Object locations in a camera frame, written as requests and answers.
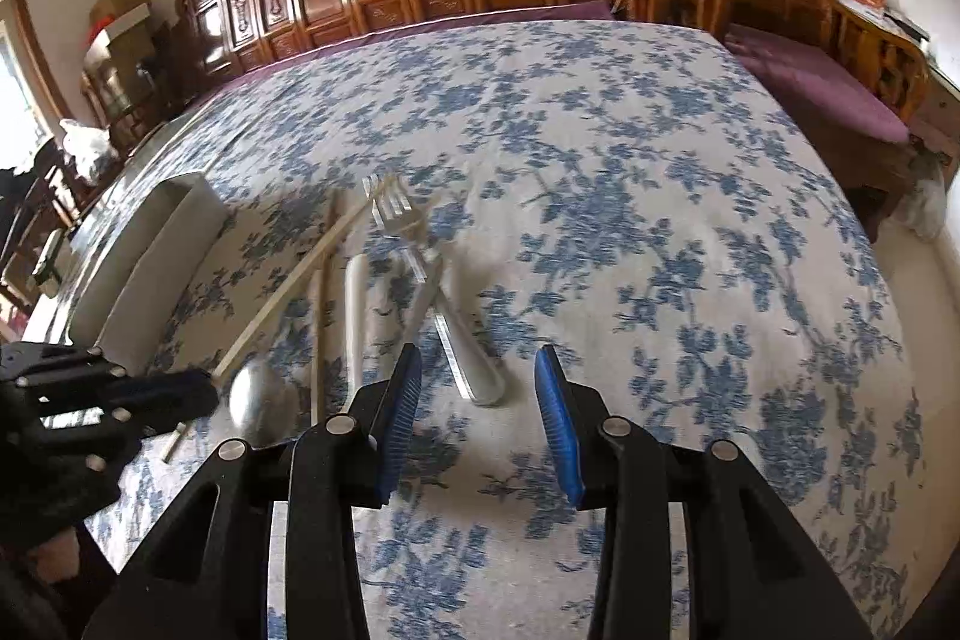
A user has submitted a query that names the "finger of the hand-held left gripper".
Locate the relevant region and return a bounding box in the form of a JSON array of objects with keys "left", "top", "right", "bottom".
[
  {"left": 22, "top": 397, "right": 218, "bottom": 468},
  {"left": 0, "top": 346, "right": 218, "bottom": 402}
]

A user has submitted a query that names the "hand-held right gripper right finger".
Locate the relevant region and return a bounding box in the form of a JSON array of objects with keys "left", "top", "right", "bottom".
[{"left": 534, "top": 345, "right": 875, "bottom": 640}]

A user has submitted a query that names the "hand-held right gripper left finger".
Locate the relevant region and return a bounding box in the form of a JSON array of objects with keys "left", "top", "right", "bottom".
[{"left": 82, "top": 344, "right": 425, "bottom": 640}]

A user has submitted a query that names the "metal spoon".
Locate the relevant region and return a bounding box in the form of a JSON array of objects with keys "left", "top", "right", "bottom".
[{"left": 227, "top": 357, "right": 302, "bottom": 450}]

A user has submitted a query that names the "metal fork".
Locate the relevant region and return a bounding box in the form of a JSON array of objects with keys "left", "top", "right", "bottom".
[
  {"left": 382, "top": 175, "right": 451, "bottom": 360},
  {"left": 362, "top": 173, "right": 509, "bottom": 405}
]

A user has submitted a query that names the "rectangular metal tin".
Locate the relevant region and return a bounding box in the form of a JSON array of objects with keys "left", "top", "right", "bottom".
[{"left": 67, "top": 170, "right": 230, "bottom": 378}]

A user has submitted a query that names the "wooden chopstick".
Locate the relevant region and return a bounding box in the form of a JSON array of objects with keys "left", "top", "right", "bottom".
[
  {"left": 161, "top": 175, "right": 398, "bottom": 465},
  {"left": 309, "top": 190, "right": 342, "bottom": 429}
]

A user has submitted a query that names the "person's left hand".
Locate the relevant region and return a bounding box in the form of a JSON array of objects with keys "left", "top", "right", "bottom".
[{"left": 26, "top": 524, "right": 82, "bottom": 585}]

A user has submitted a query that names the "dark wooden chair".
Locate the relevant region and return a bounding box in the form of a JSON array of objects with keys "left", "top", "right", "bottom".
[{"left": 0, "top": 141, "right": 80, "bottom": 311}]

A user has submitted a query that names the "blue floral tablecloth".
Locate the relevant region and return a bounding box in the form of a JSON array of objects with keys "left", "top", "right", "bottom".
[{"left": 75, "top": 17, "right": 927, "bottom": 640}]

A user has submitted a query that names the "white plastic bag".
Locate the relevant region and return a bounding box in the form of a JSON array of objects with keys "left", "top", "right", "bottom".
[{"left": 60, "top": 119, "right": 125, "bottom": 184}]

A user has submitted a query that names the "flat white box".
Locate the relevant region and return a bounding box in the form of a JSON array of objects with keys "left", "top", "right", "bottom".
[{"left": 82, "top": 6, "right": 155, "bottom": 60}]

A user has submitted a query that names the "purple armchair cushion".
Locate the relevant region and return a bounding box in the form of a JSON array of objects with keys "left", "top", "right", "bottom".
[{"left": 724, "top": 25, "right": 912, "bottom": 145}]

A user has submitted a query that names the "grey fluffy duster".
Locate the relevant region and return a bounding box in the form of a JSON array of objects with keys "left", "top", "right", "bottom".
[{"left": 896, "top": 149, "right": 957, "bottom": 240}]

